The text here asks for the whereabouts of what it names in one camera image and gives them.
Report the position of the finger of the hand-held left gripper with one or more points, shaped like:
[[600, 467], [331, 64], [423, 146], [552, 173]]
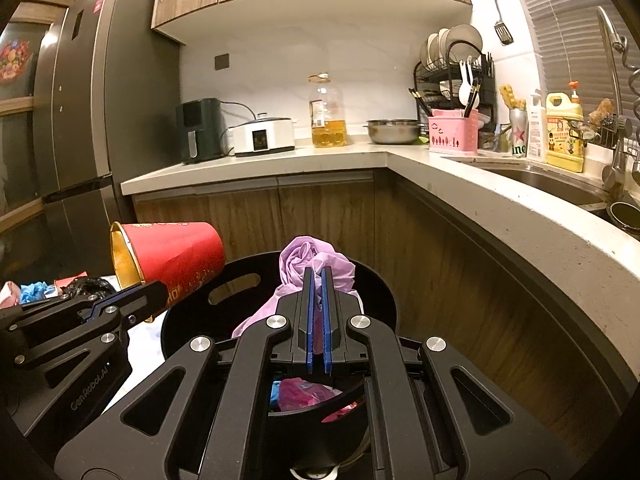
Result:
[[135, 300]]

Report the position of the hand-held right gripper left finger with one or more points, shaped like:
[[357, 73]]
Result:
[[310, 320]]

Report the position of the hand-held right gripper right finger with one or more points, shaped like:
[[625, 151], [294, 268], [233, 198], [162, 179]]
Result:
[[327, 320]]

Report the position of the black plastic bag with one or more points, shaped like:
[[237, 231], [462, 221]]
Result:
[[92, 287]]

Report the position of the red paper cup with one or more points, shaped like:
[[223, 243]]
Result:
[[175, 255]]

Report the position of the purple plastic bag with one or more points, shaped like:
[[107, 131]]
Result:
[[300, 257]]

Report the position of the pink plastic bag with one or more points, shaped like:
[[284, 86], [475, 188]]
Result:
[[300, 392]]

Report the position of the black trash bin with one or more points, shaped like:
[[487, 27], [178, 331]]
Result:
[[320, 435]]

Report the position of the blue crumpled bag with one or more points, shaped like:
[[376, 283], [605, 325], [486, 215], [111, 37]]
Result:
[[36, 291]]

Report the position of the wooden framed glass door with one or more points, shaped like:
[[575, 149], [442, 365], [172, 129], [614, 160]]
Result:
[[15, 170]]

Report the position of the black air fryer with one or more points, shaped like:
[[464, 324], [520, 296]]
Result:
[[200, 130]]

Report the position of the white rice cooker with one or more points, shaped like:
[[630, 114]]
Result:
[[262, 137]]

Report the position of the dark grey refrigerator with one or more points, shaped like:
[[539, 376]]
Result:
[[100, 110]]

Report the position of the metal bowl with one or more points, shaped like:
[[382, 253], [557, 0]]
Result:
[[392, 132]]

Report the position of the cooking oil bottle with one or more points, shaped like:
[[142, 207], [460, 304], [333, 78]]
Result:
[[327, 120]]

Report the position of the pink utensil holder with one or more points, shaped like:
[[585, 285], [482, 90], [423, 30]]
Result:
[[452, 135]]

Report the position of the metal sink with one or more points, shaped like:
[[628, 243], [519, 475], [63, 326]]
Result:
[[545, 182]]

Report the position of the black chopsticks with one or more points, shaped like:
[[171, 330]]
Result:
[[472, 97]]

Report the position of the green beer can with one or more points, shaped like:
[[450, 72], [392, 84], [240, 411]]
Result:
[[518, 135]]

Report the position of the red flower door decoration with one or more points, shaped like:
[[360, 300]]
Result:
[[14, 62]]

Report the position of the white rice paddle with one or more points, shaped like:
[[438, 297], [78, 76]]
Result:
[[466, 90]]

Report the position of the white plastic bottle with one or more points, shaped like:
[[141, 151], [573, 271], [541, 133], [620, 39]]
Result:
[[537, 130]]

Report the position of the black dish rack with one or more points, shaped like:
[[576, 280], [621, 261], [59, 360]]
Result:
[[487, 85]]

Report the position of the white plate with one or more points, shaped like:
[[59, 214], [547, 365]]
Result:
[[442, 45], [426, 52], [467, 37]]

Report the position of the yellow detergent bottle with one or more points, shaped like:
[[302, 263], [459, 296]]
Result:
[[565, 135]]

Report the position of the metal cup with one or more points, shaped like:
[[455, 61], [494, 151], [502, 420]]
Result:
[[625, 215]]

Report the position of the metal slotted spatula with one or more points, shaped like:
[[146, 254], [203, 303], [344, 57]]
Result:
[[504, 32]]

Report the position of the sink caddy with sponge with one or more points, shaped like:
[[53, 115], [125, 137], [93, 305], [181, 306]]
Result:
[[602, 115]]

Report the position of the grey window blinds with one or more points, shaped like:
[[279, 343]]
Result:
[[565, 20]]

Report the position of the metal faucet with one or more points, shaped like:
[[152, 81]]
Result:
[[607, 35]]

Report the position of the dark wall outlet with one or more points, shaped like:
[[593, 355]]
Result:
[[222, 61]]

